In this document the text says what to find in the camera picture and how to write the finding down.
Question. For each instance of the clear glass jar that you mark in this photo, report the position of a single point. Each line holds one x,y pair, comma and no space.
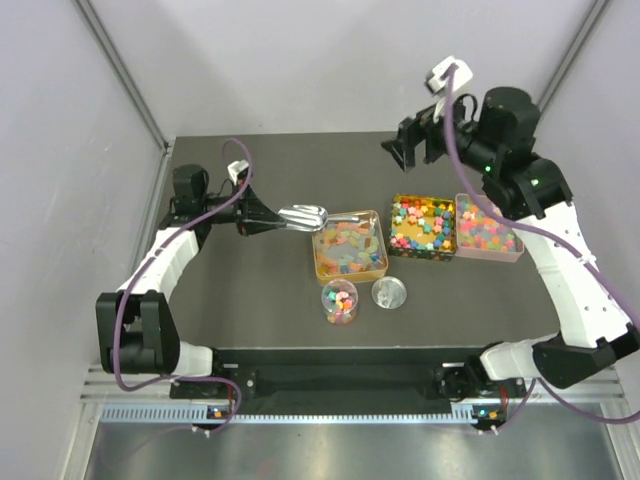
340,301

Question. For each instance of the grey slotted cable duct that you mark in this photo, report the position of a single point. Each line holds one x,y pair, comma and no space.
212,415

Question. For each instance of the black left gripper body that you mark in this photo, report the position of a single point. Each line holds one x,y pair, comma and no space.
245,212

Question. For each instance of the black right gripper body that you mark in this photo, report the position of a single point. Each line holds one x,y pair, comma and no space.
424,121

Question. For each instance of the round silver jar lid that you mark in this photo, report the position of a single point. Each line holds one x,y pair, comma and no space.
389,292

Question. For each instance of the silver metal scoop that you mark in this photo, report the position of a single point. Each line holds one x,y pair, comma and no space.
310,218

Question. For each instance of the pink candy tin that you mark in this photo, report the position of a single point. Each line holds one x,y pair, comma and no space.
480,237

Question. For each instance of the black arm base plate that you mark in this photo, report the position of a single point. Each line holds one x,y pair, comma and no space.
433,372

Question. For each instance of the gold popsicle candy tin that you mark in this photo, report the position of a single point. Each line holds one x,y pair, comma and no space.
351,247

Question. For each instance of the dark green star candy tin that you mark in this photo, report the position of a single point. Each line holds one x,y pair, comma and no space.
422,227

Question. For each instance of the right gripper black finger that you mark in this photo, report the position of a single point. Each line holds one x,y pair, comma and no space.
434,143
402,146

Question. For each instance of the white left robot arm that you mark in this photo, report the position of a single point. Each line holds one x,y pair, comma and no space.
136,330

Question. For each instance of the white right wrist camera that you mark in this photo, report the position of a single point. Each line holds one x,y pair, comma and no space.
446,82

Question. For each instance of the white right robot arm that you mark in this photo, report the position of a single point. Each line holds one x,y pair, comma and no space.
596,326

